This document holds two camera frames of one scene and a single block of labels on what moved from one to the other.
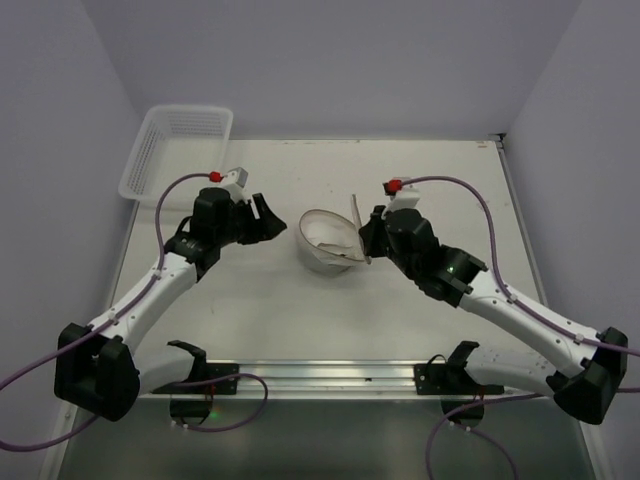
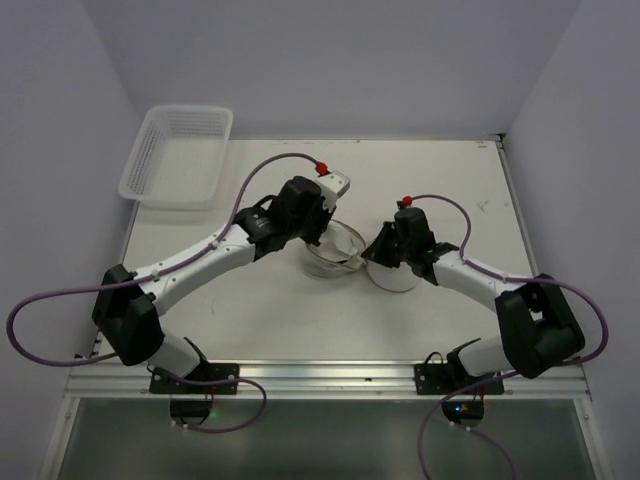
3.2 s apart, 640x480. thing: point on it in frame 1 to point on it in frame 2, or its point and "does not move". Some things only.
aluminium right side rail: [501, 143] does not move
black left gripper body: [251, 220] to [316, 228]
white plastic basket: [176, 142] does not move
